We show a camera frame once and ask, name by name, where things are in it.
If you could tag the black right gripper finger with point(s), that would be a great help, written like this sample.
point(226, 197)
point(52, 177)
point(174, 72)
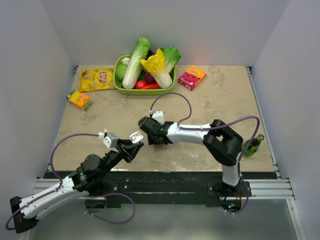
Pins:
point(160, 139)
point(144, 123)

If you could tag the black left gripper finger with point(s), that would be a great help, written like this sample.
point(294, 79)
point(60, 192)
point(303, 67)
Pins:
point(132, 150)
point(124, 143)

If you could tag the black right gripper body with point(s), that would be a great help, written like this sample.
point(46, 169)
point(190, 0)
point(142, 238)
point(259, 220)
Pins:
point(152, 140)

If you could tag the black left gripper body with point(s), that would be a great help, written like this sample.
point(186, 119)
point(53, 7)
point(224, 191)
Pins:
point(122, 151)

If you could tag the white earbud charging case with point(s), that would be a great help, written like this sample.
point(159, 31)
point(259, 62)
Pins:
point(136, 137)

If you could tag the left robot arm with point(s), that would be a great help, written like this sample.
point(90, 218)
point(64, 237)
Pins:
point(85, 181)

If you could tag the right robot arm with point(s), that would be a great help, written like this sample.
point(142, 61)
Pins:
point(223, 143)

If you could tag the orange carrot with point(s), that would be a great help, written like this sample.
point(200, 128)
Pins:
point(153, 86)

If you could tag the red tomato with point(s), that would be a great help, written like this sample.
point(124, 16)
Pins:
point(140, 84)

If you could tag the purple onion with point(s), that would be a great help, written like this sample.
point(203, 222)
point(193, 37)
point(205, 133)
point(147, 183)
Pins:
point(149, 78)

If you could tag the green plastic basket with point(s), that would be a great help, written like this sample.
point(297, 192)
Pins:
point(140, 92)

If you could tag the orange yellow sponge pack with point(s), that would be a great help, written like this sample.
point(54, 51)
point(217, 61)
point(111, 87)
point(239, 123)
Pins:
point(79, 99)

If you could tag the yellow white cabbage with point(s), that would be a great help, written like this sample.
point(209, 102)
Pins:
point(156, 66)

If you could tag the round green vegetable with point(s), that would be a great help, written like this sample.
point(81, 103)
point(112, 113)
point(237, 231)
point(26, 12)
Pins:
point(120, 71)

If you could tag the pink orange snack box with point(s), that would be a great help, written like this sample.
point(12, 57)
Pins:
point(191, 77)

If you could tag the yellow Lays chips bag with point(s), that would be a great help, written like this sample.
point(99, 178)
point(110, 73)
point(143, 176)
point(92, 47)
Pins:
point(91, 80)

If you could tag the green white napa cabbage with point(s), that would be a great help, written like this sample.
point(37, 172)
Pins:
point(134, 67)

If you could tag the green lettuce leaf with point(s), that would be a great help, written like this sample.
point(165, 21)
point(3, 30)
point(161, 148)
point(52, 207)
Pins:
point(171, 57)

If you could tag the green glass bottle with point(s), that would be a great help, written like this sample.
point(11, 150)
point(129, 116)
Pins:
point(253, 147)

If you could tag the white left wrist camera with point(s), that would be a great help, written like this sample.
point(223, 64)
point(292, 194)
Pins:
point(110, 140)

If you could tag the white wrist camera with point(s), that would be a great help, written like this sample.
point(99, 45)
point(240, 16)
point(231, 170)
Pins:
point(157, 115)
point(110, 140)

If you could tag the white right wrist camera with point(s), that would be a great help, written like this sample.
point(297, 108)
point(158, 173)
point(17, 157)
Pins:
point(157, 115)

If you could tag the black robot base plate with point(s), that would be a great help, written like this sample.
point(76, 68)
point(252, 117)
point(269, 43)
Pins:
point(170, 188)

